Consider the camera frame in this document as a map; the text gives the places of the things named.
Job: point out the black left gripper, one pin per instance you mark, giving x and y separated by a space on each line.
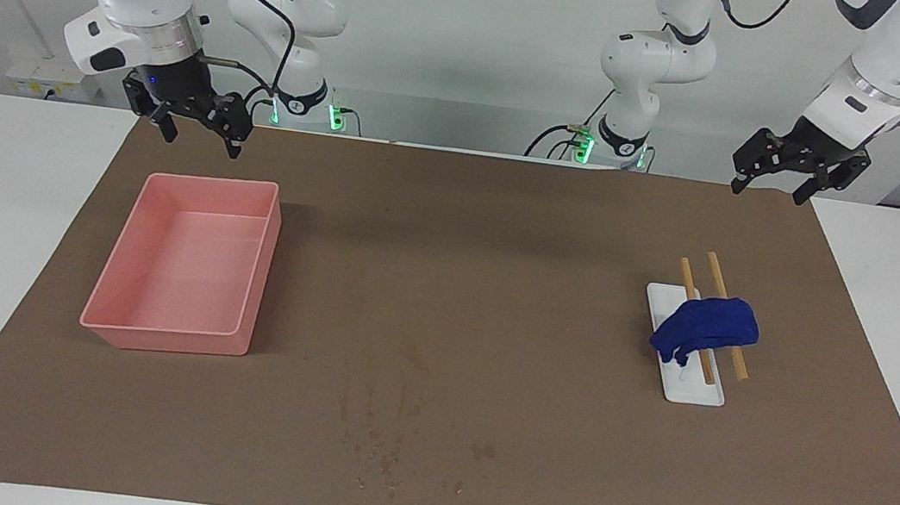
824 150

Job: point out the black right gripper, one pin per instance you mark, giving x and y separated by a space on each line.
172 86

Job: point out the blue towel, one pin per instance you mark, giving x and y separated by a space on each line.
710 326

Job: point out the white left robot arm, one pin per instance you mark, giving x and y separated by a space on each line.
659 54

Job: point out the long wooden rack rod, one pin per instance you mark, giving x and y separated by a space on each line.
717 275

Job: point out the pink plastic bin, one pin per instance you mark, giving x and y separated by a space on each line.
186 279

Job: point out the short wooden rack rod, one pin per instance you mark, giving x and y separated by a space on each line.
687 275

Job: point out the brown table mat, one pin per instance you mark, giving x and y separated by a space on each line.
454 288

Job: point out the white wall socket box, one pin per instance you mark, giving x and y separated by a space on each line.
47 79

